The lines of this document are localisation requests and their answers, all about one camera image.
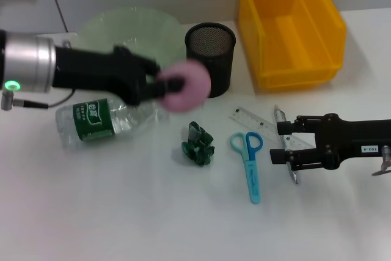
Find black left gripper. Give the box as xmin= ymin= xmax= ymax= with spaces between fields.
xmin=53 ymin=45 xmax=186 ymax=106

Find clear plastic ruler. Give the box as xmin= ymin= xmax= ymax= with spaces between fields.
xmin=228 ymin=106 xmax=315 ymax=149

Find clear green-label water bottle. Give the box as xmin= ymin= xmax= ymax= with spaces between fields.
xmin=54 ymin=98 xmax=167 ymax=152

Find green plastic wrapper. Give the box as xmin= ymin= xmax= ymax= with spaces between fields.
xmin=181 ymin=121 xmax=216 ymax=167

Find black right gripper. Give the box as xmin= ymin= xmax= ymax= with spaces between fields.
xmin=269 ymin=113 xmax=391 ymax=172

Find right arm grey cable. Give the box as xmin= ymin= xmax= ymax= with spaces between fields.
xmin=371 ymin=145 xmax=391 ymax=177

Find yellow plastic bin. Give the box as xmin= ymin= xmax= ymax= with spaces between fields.
xmin=237 ymin=0 xmax=348 ymax=91

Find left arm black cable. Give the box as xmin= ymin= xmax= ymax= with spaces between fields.
xmin=1 ymin=89 xmax=77 ymax=111

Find translucent green fruit plate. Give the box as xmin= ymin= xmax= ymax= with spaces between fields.
xmin=75 ymin=6 xmax=186 ymax=97

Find blue scissors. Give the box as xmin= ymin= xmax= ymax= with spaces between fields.
xmin=230 ymin=131 xmax=264 ymax=205

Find pink peach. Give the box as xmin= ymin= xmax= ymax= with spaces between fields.
xmin=157 ymin=61 xmax=212 ymax=112

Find grey ballpoint pen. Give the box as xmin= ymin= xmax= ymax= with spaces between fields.
xmin=273 ymin=105 xmax=299 ymax=185

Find black mesh pen holder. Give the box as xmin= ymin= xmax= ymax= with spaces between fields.
xmin=184 ymin=22 xmax=236 ymax=98

